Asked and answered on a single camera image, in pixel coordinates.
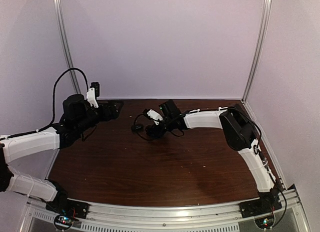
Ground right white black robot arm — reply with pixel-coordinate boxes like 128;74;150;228
143;100;282;213

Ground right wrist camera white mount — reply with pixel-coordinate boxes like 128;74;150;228
142;109;163;126

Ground circuit board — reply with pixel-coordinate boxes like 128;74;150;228
53;215;74;230
254;215;275;230

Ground left aluminium frame post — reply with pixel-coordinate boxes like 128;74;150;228
53;0;81;94

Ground left circuit board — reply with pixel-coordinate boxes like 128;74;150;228
53;215;74;230

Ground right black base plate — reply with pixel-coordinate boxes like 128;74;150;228
239;198;282;218

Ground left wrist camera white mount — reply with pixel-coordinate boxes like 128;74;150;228
86;82;100;108

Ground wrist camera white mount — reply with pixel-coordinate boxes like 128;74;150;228
142;109;163;126
86;82;100;108

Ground black camera cable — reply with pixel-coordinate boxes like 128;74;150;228
132;114;156;141
48;68;91;130

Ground right circuit board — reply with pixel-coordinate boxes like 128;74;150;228
254;215;275;230

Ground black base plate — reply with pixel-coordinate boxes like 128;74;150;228
239;198;282;218
45;199;89;219

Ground right aluminium frame post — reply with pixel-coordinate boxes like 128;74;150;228
242;0;272;104

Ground aluminium front rail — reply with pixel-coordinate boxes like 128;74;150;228
22;184;308;232

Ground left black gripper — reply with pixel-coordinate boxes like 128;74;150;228
75;100;123;133

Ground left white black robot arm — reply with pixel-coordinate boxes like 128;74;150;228
0;92;124;214

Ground black earbud charging case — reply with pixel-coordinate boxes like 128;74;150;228
131;124;144;132

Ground right black camera cable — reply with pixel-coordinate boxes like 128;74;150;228
132;114;156;141

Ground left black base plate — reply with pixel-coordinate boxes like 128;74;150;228
45;199;89;219

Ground left black camera cable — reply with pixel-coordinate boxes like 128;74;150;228
48;68;91;130

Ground aluminium frame post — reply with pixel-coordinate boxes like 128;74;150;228
53;0;81;94
242;0;272;104

